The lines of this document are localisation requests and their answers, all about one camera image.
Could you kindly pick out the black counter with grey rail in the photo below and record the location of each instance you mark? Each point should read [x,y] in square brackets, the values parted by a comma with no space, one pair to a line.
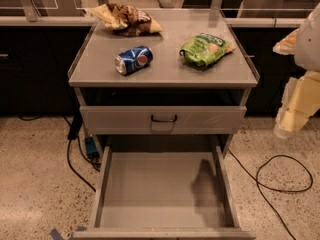
[56,56]

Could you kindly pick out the open grey middle drawer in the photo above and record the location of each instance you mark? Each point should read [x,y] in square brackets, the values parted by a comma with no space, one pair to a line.
[163,196]

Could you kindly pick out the green snack bag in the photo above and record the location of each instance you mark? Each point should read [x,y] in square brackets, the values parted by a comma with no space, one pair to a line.
[205,49]

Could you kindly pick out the black drawer handle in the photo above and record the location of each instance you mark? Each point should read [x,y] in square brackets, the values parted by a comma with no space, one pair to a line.
[163,119]

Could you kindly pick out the blue power adapter box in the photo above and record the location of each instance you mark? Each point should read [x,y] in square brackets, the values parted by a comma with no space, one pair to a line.
[90,147]

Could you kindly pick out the blue pepsi can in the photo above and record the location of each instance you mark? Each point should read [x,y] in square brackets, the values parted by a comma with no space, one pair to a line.
[133,60]

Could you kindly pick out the brown yellow chip bag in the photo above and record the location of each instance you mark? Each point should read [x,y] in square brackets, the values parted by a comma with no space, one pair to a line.
[126,20]

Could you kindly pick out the grey drawer cabinet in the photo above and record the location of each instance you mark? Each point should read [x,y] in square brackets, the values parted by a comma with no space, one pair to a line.
[162,128]

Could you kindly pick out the closed grey upper drawer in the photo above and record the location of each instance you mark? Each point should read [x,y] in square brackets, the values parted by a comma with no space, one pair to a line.
[177,120]

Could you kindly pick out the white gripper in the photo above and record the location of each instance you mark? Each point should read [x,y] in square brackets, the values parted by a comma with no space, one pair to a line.
[309,45]

